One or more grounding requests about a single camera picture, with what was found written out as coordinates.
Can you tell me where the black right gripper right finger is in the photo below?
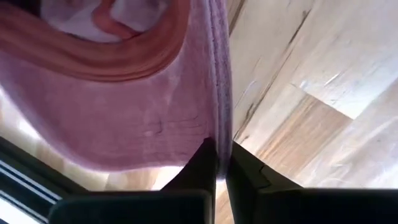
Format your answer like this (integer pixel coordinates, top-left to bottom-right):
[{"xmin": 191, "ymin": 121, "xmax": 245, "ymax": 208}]
[{"xmin": 226, "ymin": 141, "xmax": 398, "ymax": 224}]

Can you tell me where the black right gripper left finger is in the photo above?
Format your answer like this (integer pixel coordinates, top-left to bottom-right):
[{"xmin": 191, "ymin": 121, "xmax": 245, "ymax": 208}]
[{"xmin": 48, "ymin": 137, "xmax": 218, "ymax": 224}]

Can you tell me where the black aluminium table frame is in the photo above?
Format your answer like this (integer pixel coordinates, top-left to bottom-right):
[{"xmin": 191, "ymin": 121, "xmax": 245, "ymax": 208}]
[{"xmin": 0, "ymin": 136, "xmax": 88, "ymax": 224}]

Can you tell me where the maroon baseball cap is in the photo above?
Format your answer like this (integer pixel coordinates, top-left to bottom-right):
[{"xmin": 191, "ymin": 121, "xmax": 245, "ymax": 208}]
[{"xmin": 0, "ymin": 0, "xmax": 234, "ymax": 181}]

